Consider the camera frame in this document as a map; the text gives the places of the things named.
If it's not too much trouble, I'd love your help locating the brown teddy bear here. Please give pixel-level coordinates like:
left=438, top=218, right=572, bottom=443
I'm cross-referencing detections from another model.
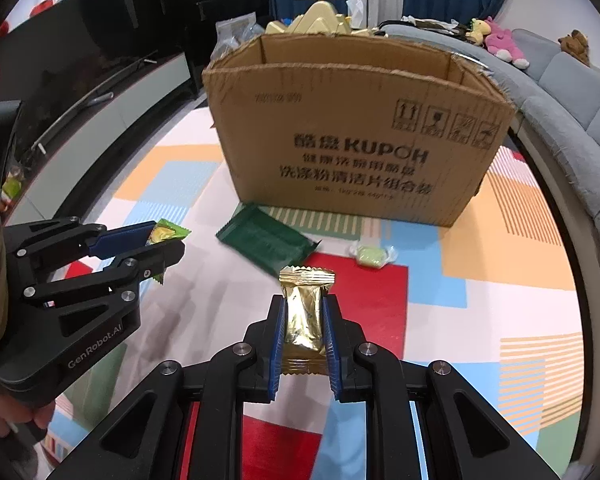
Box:
left=558, top=29, right=591, bottom=66

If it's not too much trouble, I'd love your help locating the light green candy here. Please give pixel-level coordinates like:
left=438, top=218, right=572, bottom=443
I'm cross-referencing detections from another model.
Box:
left=349, top=242, right=398, bottom=269

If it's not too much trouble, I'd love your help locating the green yellow snack packet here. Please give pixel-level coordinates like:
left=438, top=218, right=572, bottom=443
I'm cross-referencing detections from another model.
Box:
left=142, top=219, right=190, bottom=284

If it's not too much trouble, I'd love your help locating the grey sectional sofa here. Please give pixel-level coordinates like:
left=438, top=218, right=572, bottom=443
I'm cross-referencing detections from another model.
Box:
left=380, top=21, right=600, bottom=237

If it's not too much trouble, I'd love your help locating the brown cardboard box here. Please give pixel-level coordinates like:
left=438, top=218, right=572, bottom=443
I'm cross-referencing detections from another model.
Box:
left=202, top=34, right=515, bottom=228

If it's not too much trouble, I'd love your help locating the gold mountain-shaped tin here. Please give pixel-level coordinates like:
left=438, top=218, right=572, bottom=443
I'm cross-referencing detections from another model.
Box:
left=265, top=1, right=376, bottom=37

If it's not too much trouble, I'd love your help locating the colourful patterned play mat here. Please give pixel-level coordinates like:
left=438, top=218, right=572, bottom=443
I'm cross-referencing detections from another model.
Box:
left=38, top=105, right=584, bottom=477

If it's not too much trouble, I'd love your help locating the pink plush toy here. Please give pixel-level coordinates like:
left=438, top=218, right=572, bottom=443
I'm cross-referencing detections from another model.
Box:
left=484, top=16, right=530, bottom=70

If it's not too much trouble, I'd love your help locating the dark green snack packet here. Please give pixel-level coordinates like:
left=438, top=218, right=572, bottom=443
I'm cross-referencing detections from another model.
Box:
left=215, top=204, right=318, bottom=278

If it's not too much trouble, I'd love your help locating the person left hand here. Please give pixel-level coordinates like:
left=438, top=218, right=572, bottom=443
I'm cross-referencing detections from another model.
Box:
left=0, top=389, right=57, bottom=466

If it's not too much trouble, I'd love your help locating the gold foil snack packet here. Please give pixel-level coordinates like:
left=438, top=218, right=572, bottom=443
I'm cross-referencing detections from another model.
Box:
left=278, top=266, right=336, bottom=375

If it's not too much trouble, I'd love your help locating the yellow plush toy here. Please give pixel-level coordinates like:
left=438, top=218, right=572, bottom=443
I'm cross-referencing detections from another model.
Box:
left=465, top=18, right=492, bottom=46

